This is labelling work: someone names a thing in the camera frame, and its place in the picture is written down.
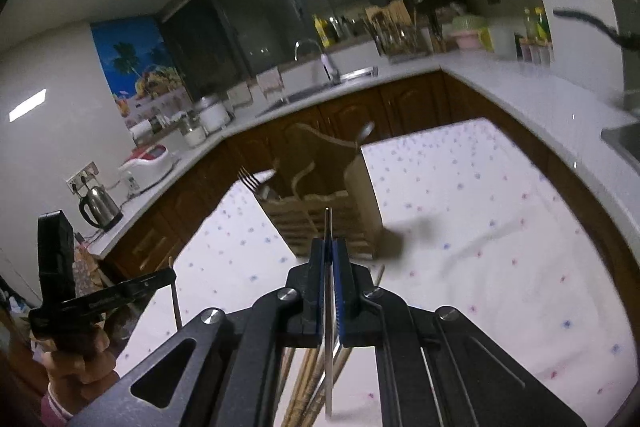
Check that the person's left forearm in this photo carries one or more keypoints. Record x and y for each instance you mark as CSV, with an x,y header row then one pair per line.
x,y
54,407

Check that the metal spoon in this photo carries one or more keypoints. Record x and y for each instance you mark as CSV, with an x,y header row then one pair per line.
x,y
366,131

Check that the green bottles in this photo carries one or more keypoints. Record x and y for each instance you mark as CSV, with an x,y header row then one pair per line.
x,y
537,27

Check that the steel basin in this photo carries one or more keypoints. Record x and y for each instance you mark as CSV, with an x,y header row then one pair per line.
x,y
625,142

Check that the thin metal utensil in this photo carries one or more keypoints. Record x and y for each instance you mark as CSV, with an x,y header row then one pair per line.
x,y
328,224

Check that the green and pink containers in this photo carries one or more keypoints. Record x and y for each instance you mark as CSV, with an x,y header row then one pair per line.
x,y
470,34

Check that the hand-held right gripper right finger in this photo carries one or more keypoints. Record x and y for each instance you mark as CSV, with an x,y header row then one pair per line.
x,y
341,277

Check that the wooden lower cabinets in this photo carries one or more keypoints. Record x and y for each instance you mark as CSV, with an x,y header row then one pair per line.
x,y
400,102

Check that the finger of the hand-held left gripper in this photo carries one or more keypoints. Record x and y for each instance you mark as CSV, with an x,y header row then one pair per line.
x,y
155,282

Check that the dark window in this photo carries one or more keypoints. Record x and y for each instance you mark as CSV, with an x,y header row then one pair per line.
x,y
250,17

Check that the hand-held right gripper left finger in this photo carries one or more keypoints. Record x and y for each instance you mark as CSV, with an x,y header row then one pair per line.
x,y
316,277

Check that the bundle of bamboo chopsticks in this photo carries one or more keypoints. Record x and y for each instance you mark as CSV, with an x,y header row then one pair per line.
x,y
305,382

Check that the beach wall poster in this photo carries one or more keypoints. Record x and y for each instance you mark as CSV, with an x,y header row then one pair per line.
x,y
135,62

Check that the steel electric kettle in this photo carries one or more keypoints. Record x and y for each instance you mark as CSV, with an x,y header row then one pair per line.
x,y
100,207

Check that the dish rack with utensils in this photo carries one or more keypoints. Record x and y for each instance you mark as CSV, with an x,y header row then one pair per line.
x,y
400,32

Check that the metal fork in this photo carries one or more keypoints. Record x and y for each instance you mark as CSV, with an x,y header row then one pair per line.
x,y
250,182

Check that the spice jar set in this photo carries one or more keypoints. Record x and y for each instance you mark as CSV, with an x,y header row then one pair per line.
x,y
535,52

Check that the kitchen faucet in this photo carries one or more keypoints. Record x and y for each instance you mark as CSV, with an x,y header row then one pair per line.
x,y
327,64

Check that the person's left hand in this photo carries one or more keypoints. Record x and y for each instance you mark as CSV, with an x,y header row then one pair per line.
x,y
85,372

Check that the white and red cooker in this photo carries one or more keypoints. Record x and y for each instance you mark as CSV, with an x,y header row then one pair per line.
x,y
147,167

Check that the wooden utensil holder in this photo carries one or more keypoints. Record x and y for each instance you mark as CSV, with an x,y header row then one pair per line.
x,y
360,187

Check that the white plastic container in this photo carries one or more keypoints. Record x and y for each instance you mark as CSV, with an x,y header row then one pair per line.
x,y
502,42

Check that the single bamboo chopstick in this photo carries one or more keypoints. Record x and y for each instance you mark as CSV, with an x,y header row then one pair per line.
x,y
379,276
175,309

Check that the white pot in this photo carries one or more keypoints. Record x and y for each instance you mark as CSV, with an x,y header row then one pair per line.
x,y
212,114

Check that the patterned cloth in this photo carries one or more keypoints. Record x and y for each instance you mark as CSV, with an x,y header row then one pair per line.
x,y
86,267

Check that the dotted white tablecloth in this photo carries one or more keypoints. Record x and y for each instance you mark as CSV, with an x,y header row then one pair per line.
x,y
475,207

